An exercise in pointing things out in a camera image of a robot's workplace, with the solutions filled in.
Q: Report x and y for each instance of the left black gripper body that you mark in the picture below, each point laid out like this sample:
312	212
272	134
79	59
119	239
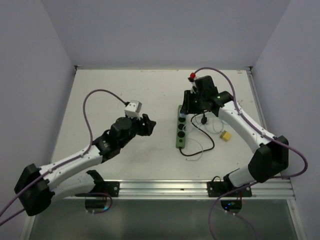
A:
133	132

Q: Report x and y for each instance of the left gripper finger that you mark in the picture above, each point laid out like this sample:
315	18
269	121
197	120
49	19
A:
147	130
147	122

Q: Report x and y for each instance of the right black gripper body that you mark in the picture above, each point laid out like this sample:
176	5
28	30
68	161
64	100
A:
200	98

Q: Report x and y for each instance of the light blue charger plug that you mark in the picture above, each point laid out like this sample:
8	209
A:
183	115

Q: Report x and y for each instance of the green power strip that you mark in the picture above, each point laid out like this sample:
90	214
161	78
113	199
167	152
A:
180	130

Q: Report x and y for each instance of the yellow usb charger plug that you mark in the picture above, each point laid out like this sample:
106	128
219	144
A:
225	136

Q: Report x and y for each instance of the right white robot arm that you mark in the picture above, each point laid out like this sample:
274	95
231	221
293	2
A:
270	154

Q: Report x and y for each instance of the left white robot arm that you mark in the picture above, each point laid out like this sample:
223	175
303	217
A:
38	187

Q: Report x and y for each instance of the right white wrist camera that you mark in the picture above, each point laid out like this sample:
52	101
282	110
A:
191	79

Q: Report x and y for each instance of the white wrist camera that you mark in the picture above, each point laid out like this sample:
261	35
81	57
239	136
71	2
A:
132	109
191	79

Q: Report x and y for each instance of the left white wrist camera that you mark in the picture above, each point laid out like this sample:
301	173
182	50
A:
132	109

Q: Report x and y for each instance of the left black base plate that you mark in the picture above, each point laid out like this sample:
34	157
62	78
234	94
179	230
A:
110	188

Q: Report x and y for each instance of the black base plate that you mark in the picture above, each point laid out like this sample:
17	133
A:
110	188
216	187

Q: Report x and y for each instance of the aluminium rail frame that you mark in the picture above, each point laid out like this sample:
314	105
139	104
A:
151	167

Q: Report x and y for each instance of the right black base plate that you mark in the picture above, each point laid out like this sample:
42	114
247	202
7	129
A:
216	187

